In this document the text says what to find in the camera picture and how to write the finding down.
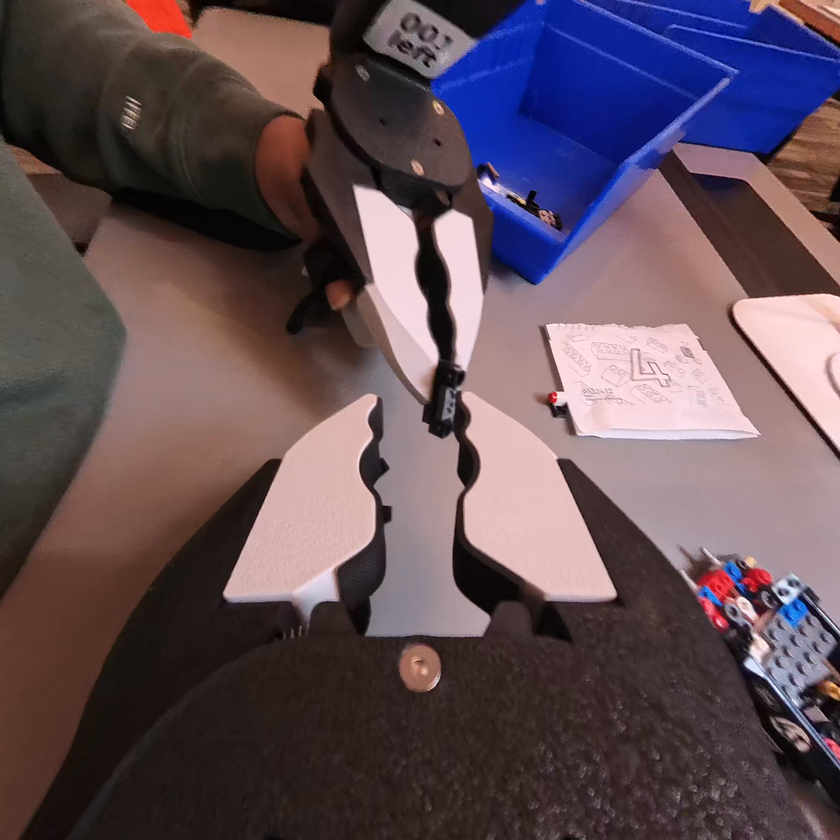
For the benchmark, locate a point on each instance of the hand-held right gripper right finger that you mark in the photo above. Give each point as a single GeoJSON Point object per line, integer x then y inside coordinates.
{"type": "Point", "coordinates": [525, 518]}

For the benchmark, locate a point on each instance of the printed white paper bag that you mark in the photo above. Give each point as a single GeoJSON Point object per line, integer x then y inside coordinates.
{"type": "Point", "coordinates": [649, 380]}

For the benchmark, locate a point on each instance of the lego car model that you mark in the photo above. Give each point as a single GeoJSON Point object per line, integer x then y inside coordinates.
{"type": "Point", "coordinates": [787, 636]}

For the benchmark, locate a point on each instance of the red white black lego piece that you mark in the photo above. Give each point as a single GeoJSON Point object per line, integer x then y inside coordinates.
{"type": "Point", "coordinates": [558, 403]}

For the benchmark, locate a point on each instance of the loose lego pieces pile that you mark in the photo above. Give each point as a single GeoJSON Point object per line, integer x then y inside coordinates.
{"type": "Point", "coordinates": [525, 200]}

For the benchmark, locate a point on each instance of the orange safety vest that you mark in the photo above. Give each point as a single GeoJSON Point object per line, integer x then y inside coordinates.
{"type": "Point", "coordinates": [161, 16]}

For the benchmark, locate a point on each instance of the white booklet stand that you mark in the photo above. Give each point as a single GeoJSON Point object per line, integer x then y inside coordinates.
{"type": "Point", "coordinates": [794, 354]}

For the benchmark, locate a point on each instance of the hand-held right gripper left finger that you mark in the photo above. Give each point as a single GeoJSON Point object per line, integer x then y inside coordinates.
{"type": "Point", "coordinates": [308, 512]}

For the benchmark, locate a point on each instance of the black lego panel piece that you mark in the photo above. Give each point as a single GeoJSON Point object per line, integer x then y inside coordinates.
{"type": "Point", "coordinates": [445, 400]}

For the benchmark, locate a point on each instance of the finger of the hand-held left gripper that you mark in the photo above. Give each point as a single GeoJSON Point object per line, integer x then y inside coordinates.
{"type": "Point", "coordinates": [463, 275]}
{"type": "Point", "coordinates": [394, 262]}

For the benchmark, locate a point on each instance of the blue plastic bin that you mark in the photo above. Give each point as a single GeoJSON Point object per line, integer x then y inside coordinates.
{"type": "Point", "coordinates": [787, 85]}
{"type": "Point", "coordinates": [590, 164]}

